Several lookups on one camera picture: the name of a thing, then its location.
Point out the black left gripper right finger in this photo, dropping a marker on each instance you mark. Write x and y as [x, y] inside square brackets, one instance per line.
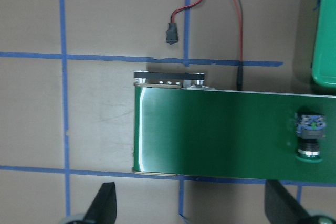
[281, 207]

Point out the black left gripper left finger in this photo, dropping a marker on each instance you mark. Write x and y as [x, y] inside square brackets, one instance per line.
[103, 208]

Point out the green push button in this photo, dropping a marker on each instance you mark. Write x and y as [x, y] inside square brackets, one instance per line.
[310, 127]

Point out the green conveyor belt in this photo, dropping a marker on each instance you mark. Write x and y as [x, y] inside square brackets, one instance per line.
[183, 127]

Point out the green tray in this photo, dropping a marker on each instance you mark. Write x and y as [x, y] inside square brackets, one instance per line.
[323, 65]

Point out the black connector plug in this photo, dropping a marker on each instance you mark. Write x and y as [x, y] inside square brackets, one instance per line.
[172, 34]

